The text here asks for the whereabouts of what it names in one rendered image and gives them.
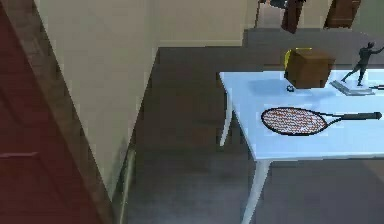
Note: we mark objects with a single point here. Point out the small dark round object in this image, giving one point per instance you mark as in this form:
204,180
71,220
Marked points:
290,88

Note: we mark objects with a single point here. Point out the black tennis racket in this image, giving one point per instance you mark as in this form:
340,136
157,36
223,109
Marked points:
293,121

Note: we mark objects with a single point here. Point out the white table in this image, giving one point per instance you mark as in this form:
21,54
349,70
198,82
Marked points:
300,146

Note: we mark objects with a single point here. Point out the brown cardboard box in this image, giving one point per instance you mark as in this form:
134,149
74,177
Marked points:
308,70

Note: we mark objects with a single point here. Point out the dark brown wooden chair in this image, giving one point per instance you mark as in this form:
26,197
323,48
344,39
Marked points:
291,13

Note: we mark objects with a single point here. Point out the dark red room door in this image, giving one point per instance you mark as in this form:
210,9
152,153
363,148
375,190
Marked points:
30,140

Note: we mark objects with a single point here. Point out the dark figure statue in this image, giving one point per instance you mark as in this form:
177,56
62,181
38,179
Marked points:
359,68

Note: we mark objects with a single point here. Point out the brown wooden cabinet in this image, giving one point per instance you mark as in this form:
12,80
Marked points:
342,13

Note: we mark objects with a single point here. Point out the thin black pen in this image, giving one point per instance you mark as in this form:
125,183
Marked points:
376,87

